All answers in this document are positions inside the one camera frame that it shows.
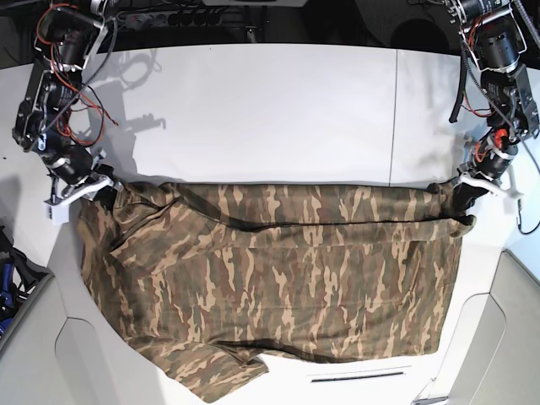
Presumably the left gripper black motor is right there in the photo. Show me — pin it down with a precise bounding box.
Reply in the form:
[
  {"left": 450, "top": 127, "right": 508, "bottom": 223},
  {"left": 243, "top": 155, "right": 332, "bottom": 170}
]
[{"left": 447, "top": 138, "right": 518, "bottom": 237}]

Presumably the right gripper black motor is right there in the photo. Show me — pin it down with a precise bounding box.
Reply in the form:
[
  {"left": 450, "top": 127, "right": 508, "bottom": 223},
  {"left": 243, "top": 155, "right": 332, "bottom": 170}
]
[{"left": 46, "top": 145, "right": 120, "bottom": 207}]

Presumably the camouflage T-shirt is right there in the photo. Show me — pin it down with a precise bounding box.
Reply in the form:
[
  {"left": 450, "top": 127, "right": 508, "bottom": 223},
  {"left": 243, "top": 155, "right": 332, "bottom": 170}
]
[{"left": 77, "top": 182, "right": 469, "bottom": 403}]

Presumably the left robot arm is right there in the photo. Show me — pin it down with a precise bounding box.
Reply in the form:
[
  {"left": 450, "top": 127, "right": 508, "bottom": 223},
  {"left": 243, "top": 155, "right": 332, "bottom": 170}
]
[{"left": 444, "top": 1, "right": 539, "bottom": 211}]

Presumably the blue and black clutter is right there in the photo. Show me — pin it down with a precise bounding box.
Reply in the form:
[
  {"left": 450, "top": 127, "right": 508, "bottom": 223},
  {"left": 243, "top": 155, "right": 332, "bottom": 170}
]
[{"left": 1, "top": 224, "right": 52, "bottom": 338}]

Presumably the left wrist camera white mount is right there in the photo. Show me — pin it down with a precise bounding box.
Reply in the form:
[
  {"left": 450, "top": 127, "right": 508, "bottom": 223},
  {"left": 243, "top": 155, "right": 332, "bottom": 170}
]
[{"left": 457, "top": 166, "right": 524, "bottom": 224}]

